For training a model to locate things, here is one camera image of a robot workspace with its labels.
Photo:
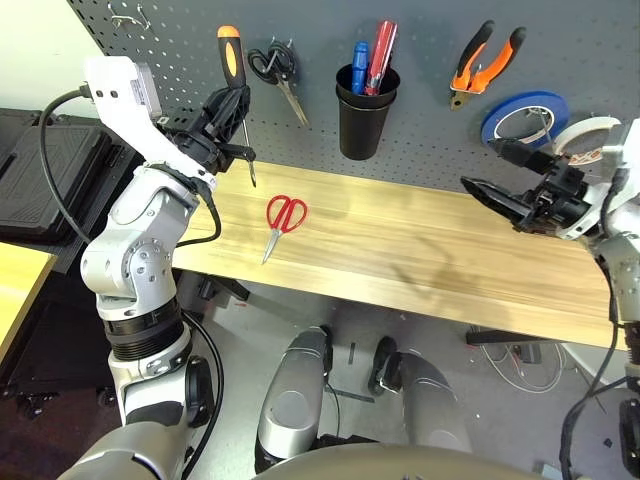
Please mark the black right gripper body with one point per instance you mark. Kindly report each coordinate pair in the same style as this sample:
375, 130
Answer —
557, 200

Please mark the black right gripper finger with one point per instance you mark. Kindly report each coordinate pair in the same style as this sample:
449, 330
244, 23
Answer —
525, 157
500, 200

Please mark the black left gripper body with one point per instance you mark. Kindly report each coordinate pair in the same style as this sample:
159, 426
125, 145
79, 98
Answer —
192, 140

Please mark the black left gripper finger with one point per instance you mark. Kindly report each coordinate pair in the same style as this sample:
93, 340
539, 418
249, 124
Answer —
225, 112
237, 151

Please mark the orange black screwdriver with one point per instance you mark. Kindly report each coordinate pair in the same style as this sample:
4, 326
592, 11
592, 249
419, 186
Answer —
231, 55

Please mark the white tape roll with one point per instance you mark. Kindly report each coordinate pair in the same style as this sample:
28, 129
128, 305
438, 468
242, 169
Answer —
585, 127

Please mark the orange black pliers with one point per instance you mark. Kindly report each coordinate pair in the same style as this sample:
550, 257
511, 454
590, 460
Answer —
500, 60

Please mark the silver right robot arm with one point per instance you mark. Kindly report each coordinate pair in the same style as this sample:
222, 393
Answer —
625, 270

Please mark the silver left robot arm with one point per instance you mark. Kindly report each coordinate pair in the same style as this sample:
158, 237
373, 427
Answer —
135, 260

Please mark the silver pegboard hook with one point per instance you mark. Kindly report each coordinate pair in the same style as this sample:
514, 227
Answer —
280, 42
542, 125

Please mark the grey metal pegboard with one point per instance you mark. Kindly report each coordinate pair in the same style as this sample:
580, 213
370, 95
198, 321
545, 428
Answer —
425, 50

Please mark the blue tape roll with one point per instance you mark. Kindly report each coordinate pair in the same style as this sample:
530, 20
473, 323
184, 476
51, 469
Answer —
492, 127

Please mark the black plastic cup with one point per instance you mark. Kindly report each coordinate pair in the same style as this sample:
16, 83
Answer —
362, 125

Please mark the blue marker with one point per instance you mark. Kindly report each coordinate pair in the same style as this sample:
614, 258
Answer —
360, 65

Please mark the large black ribbed case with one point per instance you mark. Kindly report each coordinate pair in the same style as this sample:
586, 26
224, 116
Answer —
45, 170

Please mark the black right robot foot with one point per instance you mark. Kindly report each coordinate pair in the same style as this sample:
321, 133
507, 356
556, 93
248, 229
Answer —
382, 365

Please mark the black robot foot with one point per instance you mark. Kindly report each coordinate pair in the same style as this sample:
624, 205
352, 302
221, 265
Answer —
382, 365
326, 350

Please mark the silver right robot leg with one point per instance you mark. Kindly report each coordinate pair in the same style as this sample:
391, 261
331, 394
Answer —
430, 400

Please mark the silver robot leg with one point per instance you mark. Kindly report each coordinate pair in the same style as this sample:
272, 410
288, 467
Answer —
430, 400
290, 400

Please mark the black floor tape strip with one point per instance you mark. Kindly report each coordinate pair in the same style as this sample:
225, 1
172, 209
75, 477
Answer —
352, 352

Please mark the black left robot foot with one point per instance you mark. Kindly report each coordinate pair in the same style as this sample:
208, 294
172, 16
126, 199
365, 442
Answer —
326, 350

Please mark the black equipment cabinet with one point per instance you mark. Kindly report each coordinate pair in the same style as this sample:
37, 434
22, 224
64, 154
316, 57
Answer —
50, 310

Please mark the silver left robot leg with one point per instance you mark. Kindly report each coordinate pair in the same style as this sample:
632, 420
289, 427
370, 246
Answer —
290, 400

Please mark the grey robot torso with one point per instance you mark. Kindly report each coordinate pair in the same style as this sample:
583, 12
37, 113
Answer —
350, 462

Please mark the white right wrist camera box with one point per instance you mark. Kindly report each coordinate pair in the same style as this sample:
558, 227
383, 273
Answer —
622, 145

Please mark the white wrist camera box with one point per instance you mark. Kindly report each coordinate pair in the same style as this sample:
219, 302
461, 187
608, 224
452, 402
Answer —
115, 85
622, 145

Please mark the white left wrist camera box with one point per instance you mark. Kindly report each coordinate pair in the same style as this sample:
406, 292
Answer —
115, 85

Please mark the black table bracket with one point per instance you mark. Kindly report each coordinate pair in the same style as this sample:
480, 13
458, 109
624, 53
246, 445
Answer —
500, 337

